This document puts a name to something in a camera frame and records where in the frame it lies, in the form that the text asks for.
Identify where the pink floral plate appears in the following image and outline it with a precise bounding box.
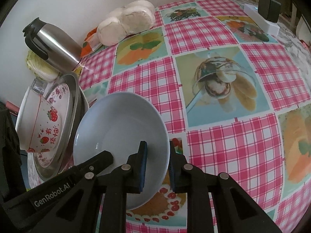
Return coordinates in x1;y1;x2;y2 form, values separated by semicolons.
34;83;72;168

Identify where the round metal tray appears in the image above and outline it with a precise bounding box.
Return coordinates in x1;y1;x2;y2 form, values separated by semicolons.
33;72;89;181

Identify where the strawberry printed white bowl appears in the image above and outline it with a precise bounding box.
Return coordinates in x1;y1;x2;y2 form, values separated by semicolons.
16;88;50;153

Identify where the white power strip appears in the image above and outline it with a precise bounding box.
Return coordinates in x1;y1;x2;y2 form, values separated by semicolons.
244;4;280;36

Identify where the pale blue round plate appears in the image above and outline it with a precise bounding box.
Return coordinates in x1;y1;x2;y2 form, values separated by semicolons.
73;92;170;210

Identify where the clear drinking glass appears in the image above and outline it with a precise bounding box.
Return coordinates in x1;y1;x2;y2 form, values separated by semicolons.
31;77;49;96

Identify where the bag of white buns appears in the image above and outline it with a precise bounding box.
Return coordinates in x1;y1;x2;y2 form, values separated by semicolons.
96;0;156;46

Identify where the napa cabbage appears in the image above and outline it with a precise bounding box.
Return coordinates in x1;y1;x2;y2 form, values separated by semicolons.
26;50;59;82

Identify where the orange snack packet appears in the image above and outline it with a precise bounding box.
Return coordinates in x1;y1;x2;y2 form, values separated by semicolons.
80;27;102;58

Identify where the stainless steel thermos jug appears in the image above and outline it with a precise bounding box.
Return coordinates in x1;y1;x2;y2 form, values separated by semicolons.
23;18;82;74

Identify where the colourful checkered tablecloth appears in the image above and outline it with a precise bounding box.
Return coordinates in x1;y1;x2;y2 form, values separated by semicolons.
75;0;310;232

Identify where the black power adapter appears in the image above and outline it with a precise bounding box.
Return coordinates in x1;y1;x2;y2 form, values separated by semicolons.
258;0;281;23

